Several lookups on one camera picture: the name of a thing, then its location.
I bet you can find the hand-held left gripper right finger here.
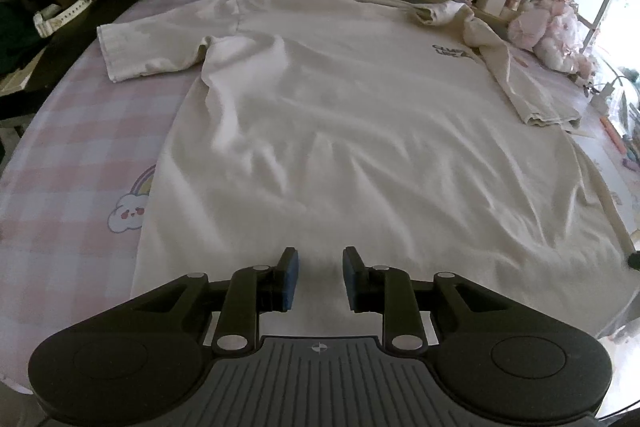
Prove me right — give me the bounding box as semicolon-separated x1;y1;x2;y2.
343;246;516;352

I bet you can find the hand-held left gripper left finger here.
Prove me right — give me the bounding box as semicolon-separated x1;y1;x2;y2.
125;247;299;356

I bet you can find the cream T-shirt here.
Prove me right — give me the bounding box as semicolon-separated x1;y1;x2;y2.
96;0;638;343

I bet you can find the white pink plush bunny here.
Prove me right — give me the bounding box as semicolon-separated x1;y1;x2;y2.
507;0;597;76

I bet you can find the pink checked desk mat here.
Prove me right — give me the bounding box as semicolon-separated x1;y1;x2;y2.
0;0;640;400

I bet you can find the white wristwatch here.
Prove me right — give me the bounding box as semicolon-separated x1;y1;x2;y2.
32;0;94;38

